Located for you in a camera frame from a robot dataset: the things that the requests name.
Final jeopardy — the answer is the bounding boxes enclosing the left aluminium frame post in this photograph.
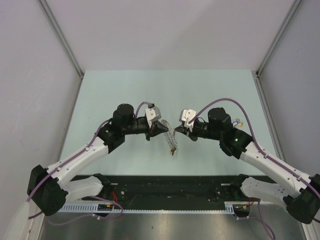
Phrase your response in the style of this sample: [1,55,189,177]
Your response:
[37,0,84,80]

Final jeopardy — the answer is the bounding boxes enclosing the green yellow tagged keys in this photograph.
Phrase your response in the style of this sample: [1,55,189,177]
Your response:
[169,148,178,156]

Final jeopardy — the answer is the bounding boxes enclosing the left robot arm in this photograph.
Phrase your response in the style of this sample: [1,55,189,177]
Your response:
[26,103,169,216]

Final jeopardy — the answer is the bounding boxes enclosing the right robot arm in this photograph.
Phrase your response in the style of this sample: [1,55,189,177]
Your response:
[175,107,320,224]

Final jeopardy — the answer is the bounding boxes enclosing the blue tagged key bunch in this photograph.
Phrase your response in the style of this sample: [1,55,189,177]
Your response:
[231,118,244,128]

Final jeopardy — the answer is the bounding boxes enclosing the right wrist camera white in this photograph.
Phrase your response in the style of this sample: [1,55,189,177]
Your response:
[179,109,197,132]

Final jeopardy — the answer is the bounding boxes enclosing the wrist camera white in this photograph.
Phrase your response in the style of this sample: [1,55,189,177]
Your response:
[145,104,162,128]
[179,109,197,132]

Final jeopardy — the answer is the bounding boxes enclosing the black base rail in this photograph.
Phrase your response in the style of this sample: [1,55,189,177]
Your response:
[72,174,261,212]

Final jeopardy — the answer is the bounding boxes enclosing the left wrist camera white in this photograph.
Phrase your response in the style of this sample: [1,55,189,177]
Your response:
[145,104,162,128]

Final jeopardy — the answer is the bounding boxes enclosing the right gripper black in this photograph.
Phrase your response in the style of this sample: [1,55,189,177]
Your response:
[175,120,222,142]

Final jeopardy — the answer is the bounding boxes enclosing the white slotted cable duct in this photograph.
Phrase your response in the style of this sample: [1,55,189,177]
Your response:
[58,202,240,215]

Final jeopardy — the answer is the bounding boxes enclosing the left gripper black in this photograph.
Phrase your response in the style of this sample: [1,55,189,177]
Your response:
[122,119,168,141]

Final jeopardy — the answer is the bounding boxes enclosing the metal disc keyring holder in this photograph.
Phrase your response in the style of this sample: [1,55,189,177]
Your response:
[161,119,178,149]

